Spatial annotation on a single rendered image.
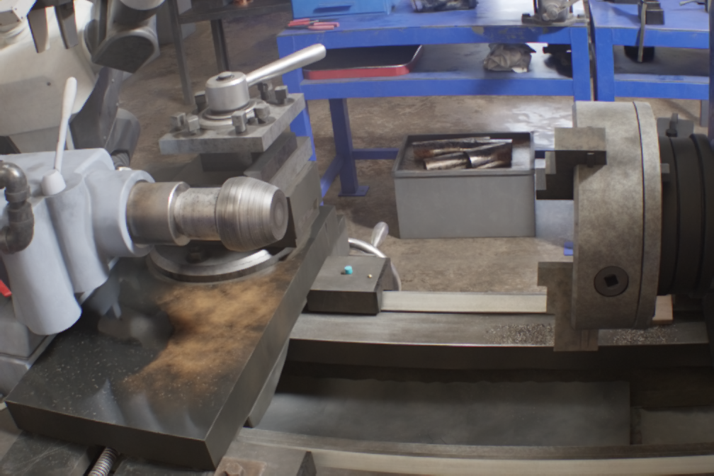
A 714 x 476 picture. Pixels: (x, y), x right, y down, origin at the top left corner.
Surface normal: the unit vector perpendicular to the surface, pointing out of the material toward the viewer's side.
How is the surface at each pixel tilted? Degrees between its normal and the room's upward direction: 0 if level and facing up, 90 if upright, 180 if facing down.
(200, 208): 48
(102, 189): 28
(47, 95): 110
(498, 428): 13
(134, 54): 131
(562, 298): 63
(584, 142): 33
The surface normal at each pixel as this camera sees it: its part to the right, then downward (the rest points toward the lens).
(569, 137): -0.22, -0.48
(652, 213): -0.25, -0.03
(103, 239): -0.18, 0.58
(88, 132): 0.70, 0.56
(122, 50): 0.17, 0.91
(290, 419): 0.01, -0.81
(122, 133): 0.99, -0.07
